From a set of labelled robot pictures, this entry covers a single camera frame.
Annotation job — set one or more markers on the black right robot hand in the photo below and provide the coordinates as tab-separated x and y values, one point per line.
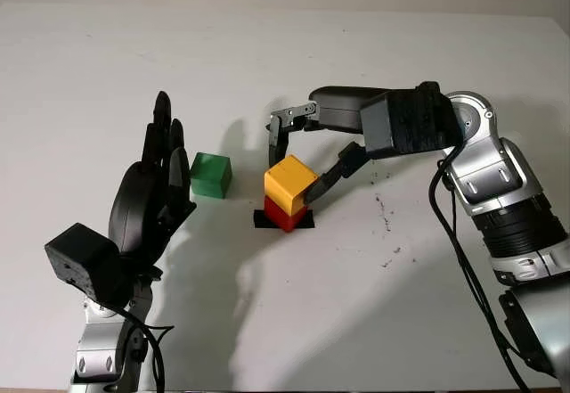
340	110

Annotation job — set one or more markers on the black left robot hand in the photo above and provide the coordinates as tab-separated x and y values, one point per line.
131	210

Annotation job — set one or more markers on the green block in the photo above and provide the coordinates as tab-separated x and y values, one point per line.
209	177

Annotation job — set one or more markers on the yellow block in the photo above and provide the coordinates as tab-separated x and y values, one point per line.
289	181

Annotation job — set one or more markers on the red block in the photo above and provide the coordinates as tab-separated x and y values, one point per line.
285	219

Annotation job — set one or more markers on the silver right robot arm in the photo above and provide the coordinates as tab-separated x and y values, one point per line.
503	188

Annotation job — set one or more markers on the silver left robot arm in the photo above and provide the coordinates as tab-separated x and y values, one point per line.
95	348

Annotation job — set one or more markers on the black square marker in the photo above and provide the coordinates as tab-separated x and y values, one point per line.
259	221

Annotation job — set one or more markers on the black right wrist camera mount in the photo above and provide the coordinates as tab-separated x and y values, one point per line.
409	121

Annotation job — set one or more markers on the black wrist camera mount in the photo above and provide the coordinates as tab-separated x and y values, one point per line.
75	255
409	121

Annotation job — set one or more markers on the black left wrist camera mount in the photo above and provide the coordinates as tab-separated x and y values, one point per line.
75	255

